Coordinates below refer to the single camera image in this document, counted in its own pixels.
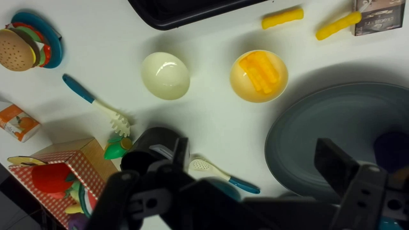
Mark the small brown card box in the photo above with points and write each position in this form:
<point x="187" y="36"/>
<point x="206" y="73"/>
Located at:
<point x="378" y="17"/>

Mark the dark purple toy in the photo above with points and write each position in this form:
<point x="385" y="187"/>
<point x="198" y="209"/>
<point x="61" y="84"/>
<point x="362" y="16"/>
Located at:
<point x="391" y="151"/>

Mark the toy orange juice carton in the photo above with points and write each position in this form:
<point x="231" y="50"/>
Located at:
<point x="19" y="123"/>

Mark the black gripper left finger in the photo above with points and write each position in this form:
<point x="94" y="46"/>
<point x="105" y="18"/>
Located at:
<point x="141" y="200"/>

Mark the small cream plastic bowl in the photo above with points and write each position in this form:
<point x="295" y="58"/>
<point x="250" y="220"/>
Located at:
<point x="166" y="77"/>
<point x="243" y="91"/>

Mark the red checkered toy box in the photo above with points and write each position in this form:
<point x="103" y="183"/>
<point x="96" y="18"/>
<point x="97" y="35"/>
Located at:
<point x="91" y="155"/>

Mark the large grey plate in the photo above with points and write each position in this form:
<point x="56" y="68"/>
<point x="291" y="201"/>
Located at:
<point x="323" y="115"/>

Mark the green toy vegetable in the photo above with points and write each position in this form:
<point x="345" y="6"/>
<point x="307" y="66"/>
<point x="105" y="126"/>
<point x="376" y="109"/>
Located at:
<point x="114" y="150"/>

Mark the black plastic tray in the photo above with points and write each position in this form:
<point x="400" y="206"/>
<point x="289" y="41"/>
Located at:
<point x="192" y="11"/>

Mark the purple toy eggplant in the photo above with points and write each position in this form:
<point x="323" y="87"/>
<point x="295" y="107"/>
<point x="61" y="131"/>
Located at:
<point x="77" y="223"/>

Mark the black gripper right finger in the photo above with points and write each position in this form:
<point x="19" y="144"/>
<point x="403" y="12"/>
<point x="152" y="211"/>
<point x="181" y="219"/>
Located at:
<point x="362" y="196"/>

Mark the toy watermelon slice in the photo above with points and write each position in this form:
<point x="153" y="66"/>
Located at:
<point x="84" y="200"/>

